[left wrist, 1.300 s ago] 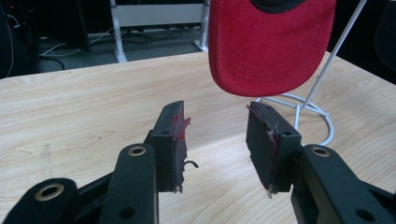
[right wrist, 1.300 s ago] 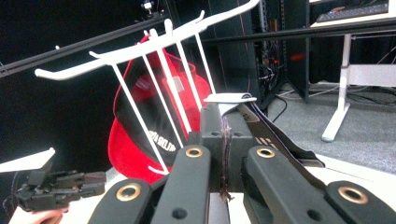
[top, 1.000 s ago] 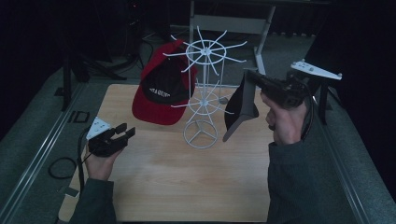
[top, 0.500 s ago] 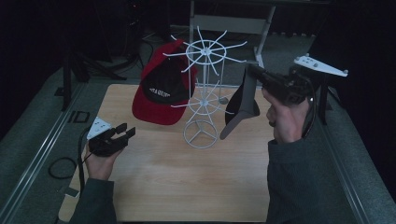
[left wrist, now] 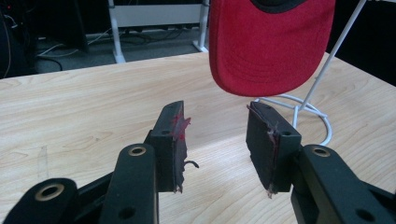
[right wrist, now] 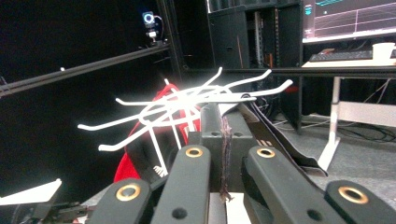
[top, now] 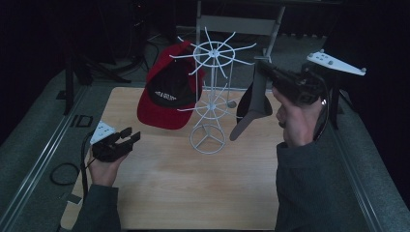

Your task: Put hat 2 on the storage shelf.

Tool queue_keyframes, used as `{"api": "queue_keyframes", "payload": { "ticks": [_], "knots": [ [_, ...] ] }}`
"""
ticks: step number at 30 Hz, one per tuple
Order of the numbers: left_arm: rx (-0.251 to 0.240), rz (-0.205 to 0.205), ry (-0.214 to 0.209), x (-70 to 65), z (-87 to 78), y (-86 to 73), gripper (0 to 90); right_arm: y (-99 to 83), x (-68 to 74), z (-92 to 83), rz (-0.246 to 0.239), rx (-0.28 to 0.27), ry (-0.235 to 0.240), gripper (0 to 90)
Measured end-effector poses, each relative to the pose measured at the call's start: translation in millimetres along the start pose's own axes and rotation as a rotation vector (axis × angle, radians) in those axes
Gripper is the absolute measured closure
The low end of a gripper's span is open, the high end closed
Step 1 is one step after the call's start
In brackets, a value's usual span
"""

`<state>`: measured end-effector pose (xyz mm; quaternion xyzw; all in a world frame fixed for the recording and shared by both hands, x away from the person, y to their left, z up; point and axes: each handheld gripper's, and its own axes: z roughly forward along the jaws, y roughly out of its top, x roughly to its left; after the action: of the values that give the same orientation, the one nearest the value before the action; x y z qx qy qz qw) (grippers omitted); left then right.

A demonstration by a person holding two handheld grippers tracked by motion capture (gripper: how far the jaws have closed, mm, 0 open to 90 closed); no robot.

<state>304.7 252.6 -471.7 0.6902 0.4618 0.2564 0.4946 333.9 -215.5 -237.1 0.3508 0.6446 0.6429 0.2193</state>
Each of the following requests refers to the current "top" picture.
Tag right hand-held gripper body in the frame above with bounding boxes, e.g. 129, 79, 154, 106
272, 48, 367, 106

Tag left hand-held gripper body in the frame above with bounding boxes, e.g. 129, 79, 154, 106
89, 120, 133, 163

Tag grey sun visor cap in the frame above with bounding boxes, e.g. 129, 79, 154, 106
228, 59, 274, 142

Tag red baseball cap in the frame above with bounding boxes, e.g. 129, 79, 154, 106
136, 40, 206, 131

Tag white wire display rack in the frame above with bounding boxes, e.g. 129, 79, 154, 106
168, 26, 258, 156

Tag person's left hand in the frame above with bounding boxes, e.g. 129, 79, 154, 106
86, 148, 128, 188

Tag person's right hand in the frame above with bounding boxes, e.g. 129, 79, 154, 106
271, 86, 324, 149

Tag grey tape strip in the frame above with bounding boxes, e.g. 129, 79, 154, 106
66, 192, 83, 205

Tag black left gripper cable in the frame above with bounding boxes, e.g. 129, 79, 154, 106
49, 130, 96, 202

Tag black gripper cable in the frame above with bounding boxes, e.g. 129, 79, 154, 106
312, 76, 332, 143
49, 130, 96, 202

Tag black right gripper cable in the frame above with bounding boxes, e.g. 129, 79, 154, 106
312, 76, 332, 143

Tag black floor bracket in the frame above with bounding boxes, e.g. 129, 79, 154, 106
70, 114, 94, 129

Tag white metal desk frame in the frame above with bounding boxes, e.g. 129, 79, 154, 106
191, 0, 287, 66

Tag metal floor rail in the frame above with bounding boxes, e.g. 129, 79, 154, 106
327, 122, 386, 232
0, 86, 90, 232

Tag black floor cables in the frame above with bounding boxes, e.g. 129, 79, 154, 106
140, 38, 162, 88

